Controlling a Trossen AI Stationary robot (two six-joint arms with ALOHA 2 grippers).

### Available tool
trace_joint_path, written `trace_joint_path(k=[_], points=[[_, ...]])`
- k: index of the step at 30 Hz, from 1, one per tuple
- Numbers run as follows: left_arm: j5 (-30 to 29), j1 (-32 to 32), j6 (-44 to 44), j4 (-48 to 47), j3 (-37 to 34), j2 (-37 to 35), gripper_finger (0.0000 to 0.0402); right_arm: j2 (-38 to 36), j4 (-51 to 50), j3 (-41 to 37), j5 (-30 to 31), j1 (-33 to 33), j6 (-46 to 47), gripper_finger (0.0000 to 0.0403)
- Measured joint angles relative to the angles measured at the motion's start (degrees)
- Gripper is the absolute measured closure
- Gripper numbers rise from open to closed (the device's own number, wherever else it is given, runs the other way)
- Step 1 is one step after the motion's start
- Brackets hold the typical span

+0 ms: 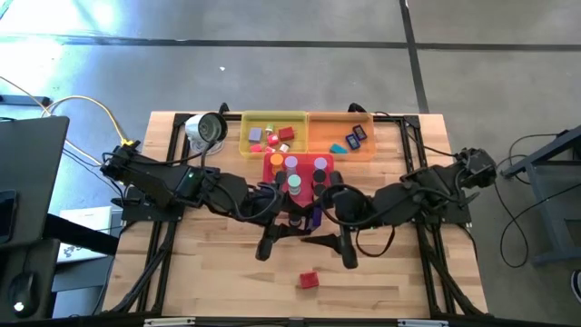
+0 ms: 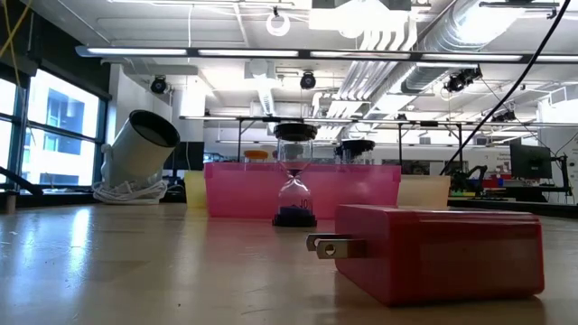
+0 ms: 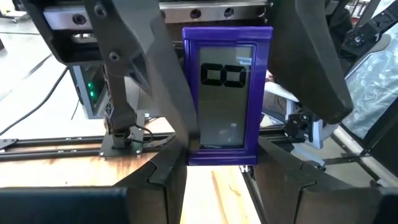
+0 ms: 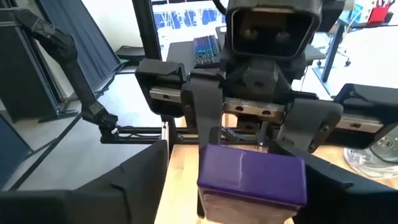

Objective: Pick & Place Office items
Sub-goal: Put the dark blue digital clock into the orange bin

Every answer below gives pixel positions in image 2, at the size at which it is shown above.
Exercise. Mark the black-capped blue sand hourglass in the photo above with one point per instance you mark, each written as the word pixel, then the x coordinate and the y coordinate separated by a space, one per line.
pixel 294 131

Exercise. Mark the pink plastic bin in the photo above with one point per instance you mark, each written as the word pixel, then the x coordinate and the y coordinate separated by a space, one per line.
pixel 248 189

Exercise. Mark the black-capped red sand hourglass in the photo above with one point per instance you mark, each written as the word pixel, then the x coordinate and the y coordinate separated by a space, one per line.
pixel 357 145

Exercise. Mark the large red wall charger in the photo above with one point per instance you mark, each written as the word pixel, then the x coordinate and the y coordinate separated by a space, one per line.
pixel 433 257

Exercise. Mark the black background robot arm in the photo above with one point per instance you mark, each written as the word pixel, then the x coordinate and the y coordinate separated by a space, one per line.
pixel 469 173

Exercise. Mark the dark background screen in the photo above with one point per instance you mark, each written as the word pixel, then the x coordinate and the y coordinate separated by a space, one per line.
pixel 192 155

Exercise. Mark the yellow translucent bin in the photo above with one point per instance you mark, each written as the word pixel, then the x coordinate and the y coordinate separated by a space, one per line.
pixel 195 189

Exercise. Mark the overhead rig light bar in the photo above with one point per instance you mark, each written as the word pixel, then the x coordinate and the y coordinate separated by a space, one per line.
pixel 248 52

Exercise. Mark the cream translucent bin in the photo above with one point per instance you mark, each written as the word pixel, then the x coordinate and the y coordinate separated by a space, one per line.
pixel 424 192

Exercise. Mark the white cylindrical spotlight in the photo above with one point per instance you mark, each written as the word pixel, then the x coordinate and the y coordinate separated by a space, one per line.
pixel 135 158

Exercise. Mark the black background desk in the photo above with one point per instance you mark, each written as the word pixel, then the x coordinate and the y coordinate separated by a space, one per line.
pixel 515 205

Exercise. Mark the large window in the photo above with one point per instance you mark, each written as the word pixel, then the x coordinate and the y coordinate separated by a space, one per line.
pixel 58 149

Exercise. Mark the black background monitor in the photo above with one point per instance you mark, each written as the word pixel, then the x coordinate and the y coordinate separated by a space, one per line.
pixel 530 161

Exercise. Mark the black angled strut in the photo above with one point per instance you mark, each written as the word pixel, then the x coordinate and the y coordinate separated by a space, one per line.
pixel 18 179

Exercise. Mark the black monitor stand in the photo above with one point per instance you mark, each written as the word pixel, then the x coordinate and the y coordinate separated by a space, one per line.
pixel 564 171

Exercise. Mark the black ceiling-mounted camera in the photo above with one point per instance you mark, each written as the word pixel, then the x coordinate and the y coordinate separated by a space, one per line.
pixel 159 85
pixel 308 80

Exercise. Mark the black background rig frame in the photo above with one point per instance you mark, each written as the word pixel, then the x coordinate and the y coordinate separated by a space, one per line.
pixel 194 117

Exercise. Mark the silver ceiling ventilation duct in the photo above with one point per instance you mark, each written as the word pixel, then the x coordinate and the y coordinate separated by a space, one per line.
pixel 429 43

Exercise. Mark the black ceiling camera cluster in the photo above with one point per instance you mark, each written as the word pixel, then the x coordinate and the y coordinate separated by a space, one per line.
pixel 458 82

